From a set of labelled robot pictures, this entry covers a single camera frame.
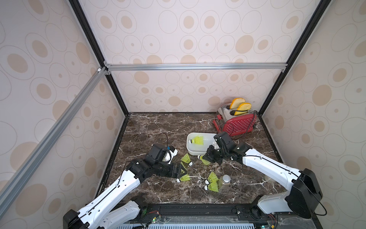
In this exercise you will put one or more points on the red toaster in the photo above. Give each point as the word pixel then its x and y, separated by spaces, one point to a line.
pixel 234 125

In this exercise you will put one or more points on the glass spice jar silver lid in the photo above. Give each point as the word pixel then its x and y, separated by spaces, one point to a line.
pixel 224 183

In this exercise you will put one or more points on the yellow shuttlecock six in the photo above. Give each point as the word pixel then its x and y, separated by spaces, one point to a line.
pixel 186 159

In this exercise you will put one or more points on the yellow shuttlecock seven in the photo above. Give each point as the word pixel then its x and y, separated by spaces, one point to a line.
pixel 205 162

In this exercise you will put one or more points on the aluminium frame bar left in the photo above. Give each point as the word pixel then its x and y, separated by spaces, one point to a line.
pixel 28 168

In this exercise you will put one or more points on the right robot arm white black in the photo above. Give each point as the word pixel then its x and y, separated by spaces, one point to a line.
pixel 303 193

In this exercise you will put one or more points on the aluminium frame bar rear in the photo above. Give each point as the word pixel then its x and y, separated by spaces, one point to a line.
pixel 188 67

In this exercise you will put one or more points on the yellow shuttlecock eight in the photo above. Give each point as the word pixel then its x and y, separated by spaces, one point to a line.
pixel 212 178

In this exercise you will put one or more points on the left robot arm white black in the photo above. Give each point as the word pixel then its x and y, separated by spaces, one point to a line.
pixel 101 213

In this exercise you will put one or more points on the aluminium frame bar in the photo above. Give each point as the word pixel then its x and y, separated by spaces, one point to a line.
pixel 188 67
pixel 28 168

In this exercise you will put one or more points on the yellow shuttlecock two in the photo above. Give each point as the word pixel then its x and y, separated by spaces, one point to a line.
pixel 198 140

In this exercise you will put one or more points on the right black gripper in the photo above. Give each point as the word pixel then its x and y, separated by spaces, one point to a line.
pixel 213 154

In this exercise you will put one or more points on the yellow bread slice front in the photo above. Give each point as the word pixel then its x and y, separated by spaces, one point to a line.
pixel 243 109

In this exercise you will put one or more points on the yellow bread slice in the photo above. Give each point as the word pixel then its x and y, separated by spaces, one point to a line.
pixel 243 109
pixel 236 103

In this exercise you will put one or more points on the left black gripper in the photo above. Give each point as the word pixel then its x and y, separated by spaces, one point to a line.
pixel 173 171

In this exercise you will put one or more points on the yellow shuttlecock one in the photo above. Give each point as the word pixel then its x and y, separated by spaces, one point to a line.
pixel 212 187

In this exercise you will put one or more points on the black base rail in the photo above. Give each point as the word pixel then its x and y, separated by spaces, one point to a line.
pixel 214 216

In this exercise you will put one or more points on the white plastic storage box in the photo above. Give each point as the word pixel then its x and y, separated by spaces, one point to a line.
pixel 197 150

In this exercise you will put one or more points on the yellow shuttlecock four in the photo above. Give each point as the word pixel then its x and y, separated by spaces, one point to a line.
pixel 183 178

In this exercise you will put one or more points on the yellow bread slice rear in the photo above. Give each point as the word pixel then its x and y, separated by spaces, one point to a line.
pixel 236 103

